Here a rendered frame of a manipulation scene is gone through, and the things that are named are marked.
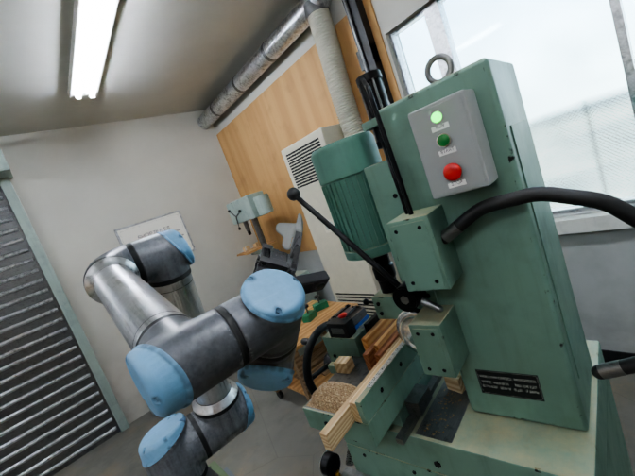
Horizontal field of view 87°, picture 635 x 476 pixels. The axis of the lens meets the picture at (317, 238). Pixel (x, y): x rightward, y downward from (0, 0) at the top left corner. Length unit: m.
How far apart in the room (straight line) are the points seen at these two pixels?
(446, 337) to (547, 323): 0.18
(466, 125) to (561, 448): 0.63
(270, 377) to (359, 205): 0.47
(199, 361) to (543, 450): 0.67
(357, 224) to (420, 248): 0.24
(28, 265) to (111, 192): 0.89
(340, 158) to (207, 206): 3.22
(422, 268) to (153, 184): 3.42
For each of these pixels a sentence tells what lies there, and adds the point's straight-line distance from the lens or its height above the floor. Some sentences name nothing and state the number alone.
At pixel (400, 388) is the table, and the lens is 0.94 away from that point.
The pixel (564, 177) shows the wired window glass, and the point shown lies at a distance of 2.15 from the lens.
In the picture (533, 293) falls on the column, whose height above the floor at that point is 1.10.
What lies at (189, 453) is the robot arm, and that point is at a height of 0.81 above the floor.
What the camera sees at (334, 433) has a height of 0.93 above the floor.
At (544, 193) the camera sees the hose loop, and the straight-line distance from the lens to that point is 0.63.
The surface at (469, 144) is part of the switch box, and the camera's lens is 0.62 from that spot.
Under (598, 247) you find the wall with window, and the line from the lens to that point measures 2.16.
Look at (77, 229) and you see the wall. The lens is 3.70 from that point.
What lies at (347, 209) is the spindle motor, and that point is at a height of 1.34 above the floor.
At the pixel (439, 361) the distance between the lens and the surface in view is 0.77.
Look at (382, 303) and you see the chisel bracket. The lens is 0.98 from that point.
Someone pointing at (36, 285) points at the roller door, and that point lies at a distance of 3.63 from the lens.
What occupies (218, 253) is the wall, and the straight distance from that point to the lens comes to 3.95.
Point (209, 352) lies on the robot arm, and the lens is 0.44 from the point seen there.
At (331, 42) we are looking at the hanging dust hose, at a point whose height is 2.27.
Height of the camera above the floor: 1.41
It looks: 8 degrees down
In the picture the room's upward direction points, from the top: 20 degrees counter-clockwise
